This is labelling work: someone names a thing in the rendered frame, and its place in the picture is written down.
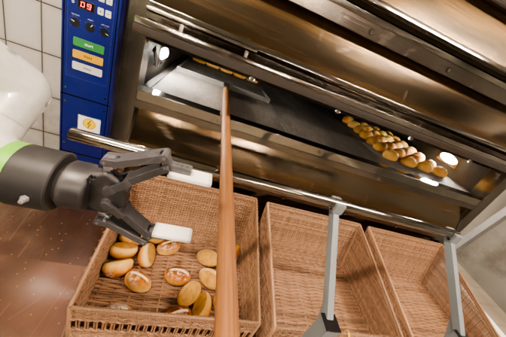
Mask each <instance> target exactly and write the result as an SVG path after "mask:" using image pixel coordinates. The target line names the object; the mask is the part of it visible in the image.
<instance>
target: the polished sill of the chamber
mask: <svg viewBox="0 0 506 337"><path fill-rule="evenodd" d="M136 99H138V100H141V101H143V102H148V103H151V104H153V105H157V106H160V107H163V108H167V109H169V110H172V111H177V112H179V113H182V114H186V115H189V116H192V117H196V118H198V119H201V120H205V121H208V122H210V123H215V124H218V125H220V126H222V111H219V110H216V109H214V108H210V107H207V106H205V105H201V104H198V103H195V102H191V101H188V100H186V99H182V98H179V97H177V96H173V95H170V94H168V93H164V92H161V91H159V90H155V89H152V88H150V87H146V86H141V87H139V88H138V89H137V93H136ZM230 128H231V129H234V130H236V131H239V132H244V133H246V134H249V135H253V136H256V137H259V138H262V139H265V140H268V141H272V142H275V143H277V144H282V145H285V146H287V147H291V148H294V149H297V150H301V151H303V152H307V153H311V154H313V155H316V156H320V157H323V158H325V159H329V160H333V161H335V162H339V163H342V164H344V165H349V166H351V167H354V168H357V169H361V170H364V171H366V172H370V173H374V174H376V175H380V176H383V177H386V178H390V179H392V180H395V181H400V182H402V183H405V184H409V185H412V186H415V187H418V188H421V189H424V190H428V191H431V192H433V193H438V194H441V195H443V196H447V197H450V198H453V199H457V200H459V201H462V202H467V203H469V204H472V205H478V204H479V203H480V202H481V200H480V199H478V198H477V197H476V196H474V195H473V194H471V193H467V192H465V191H462V190H458V189H456V188H453V187H449V186H447V185H444V184H440V183H438V182H435V181H431V180H429V179H426V178H422V177H420V176H417V175H413V174H410V173H407V172H403V171H401V170H398V169H396V168H392V167H389V166H387V165H383V164H380V163H378V162H374V161H371V160H369V159H365V158H362V157H359V156H356V155H353V154H350V153H347V152H344V151H341V150H337V149H334V148H332V147H328V146H325V145H323V144H319V143H316V142H314V141H310V140H307V139H305V138H301V137H298V136H296V135H292V134H289V133H287V132H283V131H280V130H278V129H274V128H271V127H269V126H264V125H261V124H259V123H255V122H252V121H250V120H246V119H243V118H241V117H237V116H234V115H232V114H230Z"/></svg>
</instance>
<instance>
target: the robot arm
mask: <svg viewBox="0 0 506 337"><path fill-rule="evenodd" d="M51 98H52V90H51V87H50V83H49V81H48V80H47V78H46V77H45V76H44V74H43V73H42V72H41V71H39V70H38V69H37V68H36V67H35V66H33V65H32V64H31V63H29V62H28V61H26V60H25V59H24V58H23V57H21V56H20V55H18V54H17V53H15V52H14V51H13V50H12V49H11V48H9V47H8V46H7V45H5V44H4V43H2V42H1V41H0V203H2V204H6V205H15V206H19V207H24V208H32V209H36V210H41V211H52V210H53V209H55V208H57V207H59V208H67V209H71V210H76V211H83V210H86V209H89V208H92V209H94V210H96V211H98V214H97V216H96V218H95V220H94V221H93V224H95V225H97V226H103V227H106V228H108V229H110V230H112V231H114V232H116V233H118V234H120V235H122V236H124V237H126V238H128V239H130V240H132V241H134V242H136V243H138V244H140V245H142V246H145V245H146V244H147V242H148V241H149V240H150V239H152V238H156V239H162V240H166V241H170V240H173V241H181V242H186V243H190V242H191V236H192V232H193V230H192V229H191V228H186V227H182V226H174V225H169V224H165V223H158V222H156V223H155V224H152V223H151V222H150V221H149V220H148V219H146V218H145V217H144V216H143V215H142V214H140V213H139V212H138V211H137V210H136V209H135V208H134V207H133V206H132V203H131V201H129V199H130V190H131V189H132V185H133V184H137V183H140V182H143V181H146V180H148V179H151V178H155V177H156V176H159V175H163V174H166V173H167V174H166V175H167V177H168V178H171V179H175V180H178V181H184V182H188V183H191V184H197V185H200V186H204V187H211V185H212V174H209V173H205V172H200V171H197V170H193V169H192V168H193V166H191V165H188V164H184V163H181V162H176V161H174V160H173V159H172V156H171V152H172V151H171V149H169V148H160V149H154V150H143V151H137V152H131V153H115V152H107V154H106V155H104V157H103V158H102V159H101V160H100V161H99V164H100V165H101V166H103V168H102V167H101V166H100V165H97V164H93V163H90V162H84V161H80V160H78V158H77V157H76V155H75V154H73V153H69V152H65V151H62V150H56V149H53V148H49V147H43V146H40V145H37V144H30V143H27V142H24V141H21V140H22V139H23V137H24V135H25V134H26V133H27V132H28V130H29V129H30V127H31V126H32V125H33V123H34V122H35V121H36V120H37V119H38V118H39V117H40V116H41V114H42V113H43V112H44V111H45V110H46V109H47V107H48V106H49V104H50V101H51ZM149 164H150V165H149ZM138 165H147V166H145V167H142V168H139V169H136V170H134V171H133V170H130V171H128V172H124V173H122V174H120V173H119V172H117V171H116V170H115V169H116V168H126V167H132V166H138ZM119 208H120V209H119ZM141 235H142V237H141Z"/></svg>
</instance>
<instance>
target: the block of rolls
mask: <svg viewBox="0 0 506 337"><path fill-rule="evenodd" d="M343 122H344V123H347V126H348V127H350V128H352V129H353V131H354V132H356V133H358V134H359V136H360V137H361V138H363V139H365V140H366V142H367V143H368V144H370V145H373V149H375V150H377V151H379V152H381V153H383V154H382V156H383V157H384V158H386V159H389V160H391V161H396V160H398V159H401V164H403V165H405V166H407V167H410V168H415V167H417V168H418V169H419V170H421V171H423V172H426V173H430V172H431V173H432V174H434V175H437V176H438V177H441V178H445V177H446V176H447V170H446V169H445V168H443V167H441V166H436V162H435V161H433V160H432V159H427V160H425V155H424V154H422V153H420V152H417V150H416V148H414V147H409V146H408V143H406V142H405V141H401V140H400V138H399V137H398V136H396V135H393V134H392V133H391V132H390V131H381V130H380V128H379V127H377V126H369V125H368V124H367V123H365V122H357V121H354V119H353V118H352V117H350V116H347V117H344V118H343Z"/></svg>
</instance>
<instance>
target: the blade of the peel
mask: <svg viewBox="0 0 506 337"><path fill-rule="evenodd" d="M176 71H178V72H181V73H183V74H186V75H189V76H191V77H195V78H198V79H200V80H204V81H206V82H209V83H213V84H215V85H217V86H220V87H223V84H224V82H227V83H229V84H230V90H232V91H234V92H237V93H241V94H243V95H246V96H249V97H252V98H254V99H258V100H260V101H262V102H266V103H269V102H270V98H269V97H268V95H267V94H266V93H265V92H264V91H263V90H262V89H261V88H260V87H257V86H255V85H252V84H250V83H246V82H245V81H242V80H238V79H236V78H234V77H230V76H228V75H225V74H222V73H220V72H217V71H214V70H211V69H209V68H206V67H203V66H201V65H198V64H195V63H192V62H189V61H187V60H186V61H185V62H183V63H182V64H180V65H178V66H177V69H176Z"/></svg>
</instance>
